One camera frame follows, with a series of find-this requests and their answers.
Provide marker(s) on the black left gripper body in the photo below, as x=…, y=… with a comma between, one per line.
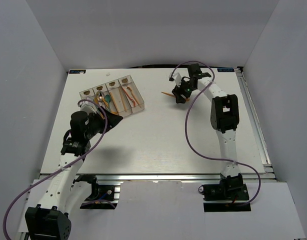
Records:
x=94, y=121

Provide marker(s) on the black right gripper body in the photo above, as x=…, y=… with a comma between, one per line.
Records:
x=185, y=89

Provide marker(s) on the orange plastic spoon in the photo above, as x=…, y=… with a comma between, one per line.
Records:
x=113, y=112

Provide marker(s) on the orange plastic fork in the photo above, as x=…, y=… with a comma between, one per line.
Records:
x=129, y=97
x=134, y=93
x=171, y=95

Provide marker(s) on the orange plastic chopstick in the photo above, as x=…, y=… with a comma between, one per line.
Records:
x=122, y=99
x=113, y=100

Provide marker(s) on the silver metal spoon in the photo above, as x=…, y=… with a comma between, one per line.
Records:
x=100, y=97

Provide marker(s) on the teal plastic spoon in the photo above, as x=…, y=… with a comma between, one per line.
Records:
x=107, y=100

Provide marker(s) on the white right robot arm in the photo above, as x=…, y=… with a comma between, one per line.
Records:
x=224, y=113

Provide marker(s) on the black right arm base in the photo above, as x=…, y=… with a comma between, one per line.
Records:
x=216, y=200

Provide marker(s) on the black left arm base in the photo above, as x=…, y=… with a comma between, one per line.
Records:
x=104, y=196

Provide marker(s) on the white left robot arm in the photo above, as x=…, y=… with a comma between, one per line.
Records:
x=50, y=218

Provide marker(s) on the clear four-compartment organizer tray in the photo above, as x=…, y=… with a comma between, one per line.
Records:
x=113, y=86

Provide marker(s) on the blue label sticker right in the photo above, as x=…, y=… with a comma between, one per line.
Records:
x=225, y=70

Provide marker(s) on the blue label sticker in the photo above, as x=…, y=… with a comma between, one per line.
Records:
x=225, y=70
x=77, y=71

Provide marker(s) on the blue label sticker left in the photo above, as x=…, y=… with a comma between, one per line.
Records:
x=77, y=71

